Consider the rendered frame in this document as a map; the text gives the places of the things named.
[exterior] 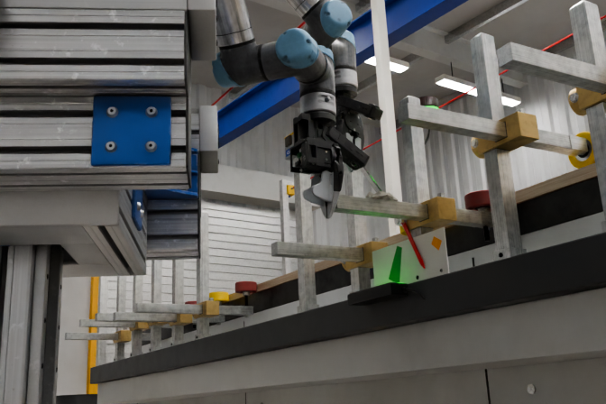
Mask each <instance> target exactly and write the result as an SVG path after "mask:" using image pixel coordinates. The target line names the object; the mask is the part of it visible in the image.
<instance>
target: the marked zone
mask: <svg viewBox="0 0 606 404"><path fill-rule="evenodd" d="M401 251H402V247H399V246H397V249H396V252H395V255H394V259H393V263H392V266H391V270H390V276H389V280H392V281H394V282H397V283H399V278H400V265H401Z"/></svg>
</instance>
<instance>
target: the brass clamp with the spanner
mask: <svg viewBox="0 0 606 404"><path fill-rule="evenodd" d="M420 204H422V205H427V213H428V218H427V219H425V220H422V221H413V220H407V226H408V228H409V231H410V233H411V230H414V229H416V228H419V227H427V228H433V229H434V228H437V227H439V226H442V225H447V224H450V223H453V222H454V221H457V217H456V209H455V199H454V198H449V197H434V198H431V199H429V200H427V201H425V202H422V203H420Z"/></svg>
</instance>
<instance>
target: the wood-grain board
mask: <svg viewBox="0 0 606 404"><path fill-rule="evenodd" d="M597 177H598V176H597V171H596V166H595V163H593V164H590V165H588V166H585V167H582V168H580V169H577V170H573V171H570V172H567V173H566V174H563V175H560V176H557V177H554V178H552V179H548V180H545V181H543V182H540V183H537V184H535V185H532V186H530V187H527V188H523V189H521V190H518V191H515V196H516V203H517V204H519V203H522V202H525V201H528V200H530V199H533V198H536V197H541V196H544V195H546V194H549V193H552V192H555V191H557V190H559V189H562V188H567V187H570V186H572V185H575V184H578V183H581V182H584V181H586V180H589V179H594V178H597ZM451 226H454V225H442V226H439V227H437V228H434V229H433V231H435V230H436V229H439V228H442V227H444V228H445V229H446V228H448V227H451ZM406 240H408V236H407V235H402V234H401V233H399V234H395V235H393V236H390V237H388V238H385V239H382V240H380V242H385V243H388V246H390V245H393V244H395V243H400V242H403V241H406ZM340 264H342V263H341V262H339V261H326V260H324V261H321V262H318V263H315V273H316V272H319V271H323V270H326V269H329V268H332V267H335V266H337V265H340ZM297 279H298V271H293V272H290V273H288V274H285V275H282V276H279V277H277V278H275V279H272V280H267V281H265V282H263V283H260V284H257V291H256V292H254V293H257V292H260V291H263V290H266V289H270V288H273V287H276V286H279V285H281V284H284V283H287V282H290V281H293V280H297ZM254 293H250V295H252V294H254ZM228 297H229V301H228V302H231V301H234V300H237V299H239V298H244V296H243V294H240V293H236V292H235V293H232V294H230V295H228ZM228 302H226V303H228ZM223 304H225V303H222V305H223Z"/></svg>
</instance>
